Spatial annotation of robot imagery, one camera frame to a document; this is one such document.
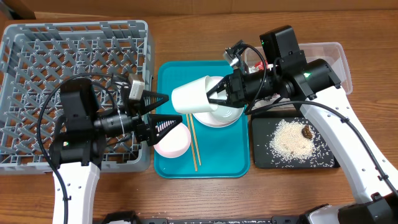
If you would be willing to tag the clear plastic waste bin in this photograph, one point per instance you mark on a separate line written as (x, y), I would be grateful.
(331, 52)

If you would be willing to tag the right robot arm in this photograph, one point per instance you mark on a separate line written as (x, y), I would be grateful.
(315, 90)

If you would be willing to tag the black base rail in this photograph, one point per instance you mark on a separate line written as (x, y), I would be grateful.
(132, 217)

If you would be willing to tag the wooden chopstick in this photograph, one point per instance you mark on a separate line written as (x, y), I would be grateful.
(195, 138)
(192, 146)

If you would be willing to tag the brown food scrap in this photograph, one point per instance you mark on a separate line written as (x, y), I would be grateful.
(306, 132)

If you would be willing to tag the white rice pile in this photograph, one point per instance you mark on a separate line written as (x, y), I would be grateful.
(287, 148)

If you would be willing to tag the grey plastic dish rack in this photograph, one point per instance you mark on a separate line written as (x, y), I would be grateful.
(35, 58)

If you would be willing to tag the black plastic tray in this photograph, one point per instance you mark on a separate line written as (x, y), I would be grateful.
(262, 125)

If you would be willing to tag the white paper cup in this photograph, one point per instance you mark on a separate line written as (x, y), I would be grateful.
(192, 97)

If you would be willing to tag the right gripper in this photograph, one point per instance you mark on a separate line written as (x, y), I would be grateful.
(234, 88)

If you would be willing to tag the teal plastic serving tray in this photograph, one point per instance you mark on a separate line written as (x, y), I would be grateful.
(224, 151)

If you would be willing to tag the white round plate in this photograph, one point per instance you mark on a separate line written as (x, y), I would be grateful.
(205, 117)

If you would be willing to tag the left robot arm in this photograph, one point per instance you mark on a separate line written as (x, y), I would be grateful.
(81, 138)

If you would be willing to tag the grey bowl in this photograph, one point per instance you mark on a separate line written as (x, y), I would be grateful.
(226, 114)

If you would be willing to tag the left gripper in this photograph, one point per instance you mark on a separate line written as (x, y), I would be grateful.
(140, 118)

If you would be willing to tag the pink shallow bowl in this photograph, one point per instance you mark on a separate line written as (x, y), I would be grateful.
(175, 143)

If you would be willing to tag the red foil snack wrapper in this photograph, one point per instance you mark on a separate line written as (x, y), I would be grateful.
(260, 66)

